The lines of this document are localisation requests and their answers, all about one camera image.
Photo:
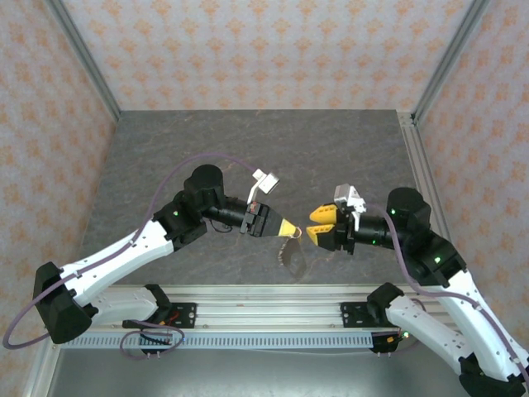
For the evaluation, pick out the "aluminium side rail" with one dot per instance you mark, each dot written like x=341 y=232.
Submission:
x=413 y=140

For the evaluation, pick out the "black electronics bracket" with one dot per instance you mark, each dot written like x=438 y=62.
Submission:
x=380 y=347

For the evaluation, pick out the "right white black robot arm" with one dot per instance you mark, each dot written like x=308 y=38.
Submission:
x=467 y=306

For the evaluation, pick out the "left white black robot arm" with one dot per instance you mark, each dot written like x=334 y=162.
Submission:
x=111 y=260

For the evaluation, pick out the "aluminium frame leg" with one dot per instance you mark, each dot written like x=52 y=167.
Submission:
x=41 y=372

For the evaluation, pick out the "aluminium upright post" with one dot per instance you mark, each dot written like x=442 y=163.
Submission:
x=450 y=58
x=82 y=58

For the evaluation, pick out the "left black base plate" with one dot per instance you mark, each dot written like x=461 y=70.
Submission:
x=186 y=314

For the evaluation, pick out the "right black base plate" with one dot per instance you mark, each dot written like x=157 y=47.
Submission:
x=353 y=316

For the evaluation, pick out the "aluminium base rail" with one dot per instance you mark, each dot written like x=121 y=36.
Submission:
x=268 y=314

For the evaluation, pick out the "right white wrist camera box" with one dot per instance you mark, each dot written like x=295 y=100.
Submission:
x=347 y=196

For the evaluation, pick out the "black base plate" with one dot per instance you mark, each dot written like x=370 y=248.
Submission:
x=186 y=314
x=353 y=316

